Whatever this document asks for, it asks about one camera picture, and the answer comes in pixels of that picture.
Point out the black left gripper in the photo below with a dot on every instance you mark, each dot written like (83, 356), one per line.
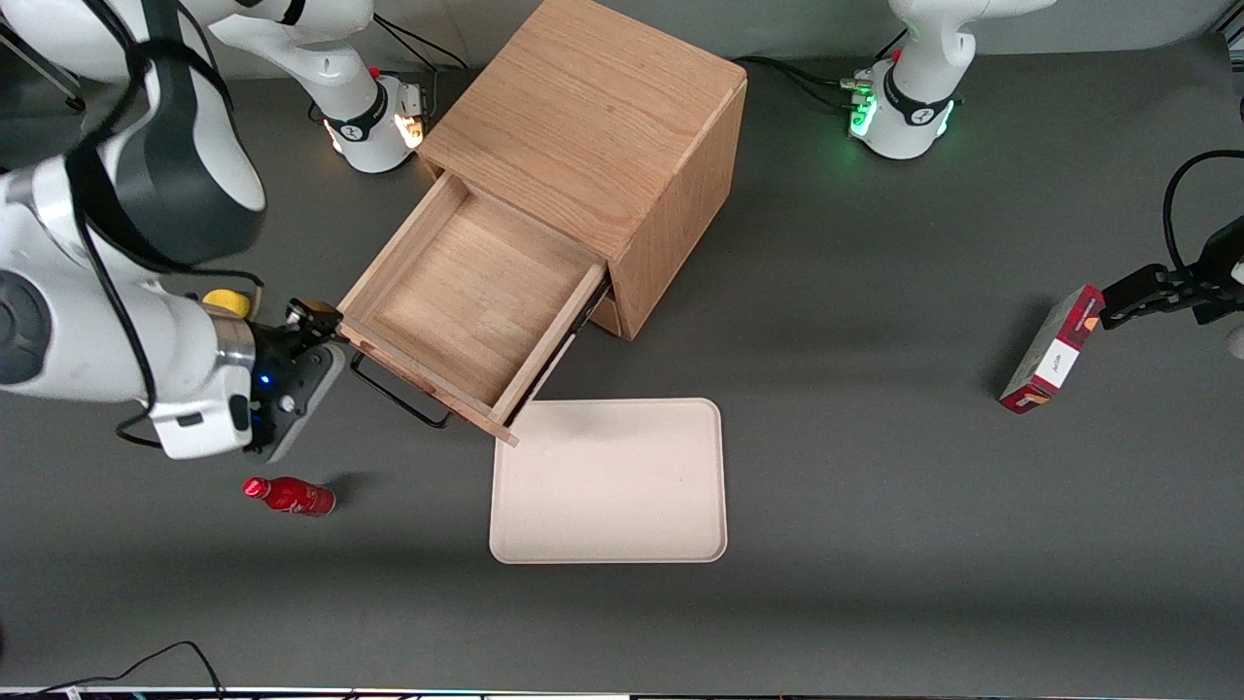
(1223, 255)

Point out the light wooden drawer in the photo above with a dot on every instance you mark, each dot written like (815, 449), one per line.
(466, 282)

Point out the red cardboard box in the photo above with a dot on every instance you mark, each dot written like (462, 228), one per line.
(1054, 355)

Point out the yellow lemon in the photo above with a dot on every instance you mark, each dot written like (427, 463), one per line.
(229, 299)

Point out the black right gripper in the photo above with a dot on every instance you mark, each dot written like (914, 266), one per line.
(273, 351)

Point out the aluminium frame rail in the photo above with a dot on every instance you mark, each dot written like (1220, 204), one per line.
(60, 87)

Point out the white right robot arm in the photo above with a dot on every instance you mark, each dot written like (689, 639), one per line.
(97, 369)

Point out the black metal drawer slide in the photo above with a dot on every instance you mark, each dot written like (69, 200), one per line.
(590, 309)

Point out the light wooden cabinet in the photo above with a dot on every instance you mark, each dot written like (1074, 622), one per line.
(583, 97)

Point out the red bottle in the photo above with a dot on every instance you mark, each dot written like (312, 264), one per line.
(292, 496)

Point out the beige rectangular tray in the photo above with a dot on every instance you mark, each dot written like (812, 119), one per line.
(607, 481)

